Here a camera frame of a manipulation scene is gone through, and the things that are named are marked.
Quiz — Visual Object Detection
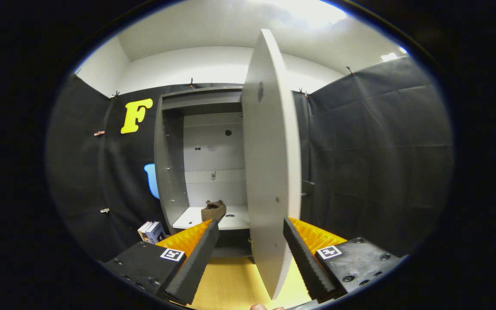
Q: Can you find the white book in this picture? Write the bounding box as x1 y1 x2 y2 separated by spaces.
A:
138 221 154 242

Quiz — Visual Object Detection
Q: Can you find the grey shoe cabinet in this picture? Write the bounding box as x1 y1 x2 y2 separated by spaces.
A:
153 85 313 263

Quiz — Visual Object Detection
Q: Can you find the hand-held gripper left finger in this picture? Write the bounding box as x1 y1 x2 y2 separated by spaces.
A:
102 219 221 305

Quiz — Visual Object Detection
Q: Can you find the blue book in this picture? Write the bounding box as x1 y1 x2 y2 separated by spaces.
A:
147 222 167 245

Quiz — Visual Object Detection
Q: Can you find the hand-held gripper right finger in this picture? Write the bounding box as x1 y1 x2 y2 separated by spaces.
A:
283 217 403 302

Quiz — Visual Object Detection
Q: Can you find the brown fuzzy shoe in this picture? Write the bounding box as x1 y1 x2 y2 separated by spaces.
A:
201 200 227 222

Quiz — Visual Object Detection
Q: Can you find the black backdrop cloth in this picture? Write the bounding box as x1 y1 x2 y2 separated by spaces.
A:
46 56 454 263

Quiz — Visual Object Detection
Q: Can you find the small ceiling light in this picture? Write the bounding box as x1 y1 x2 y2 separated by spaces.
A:
381 46 408 62

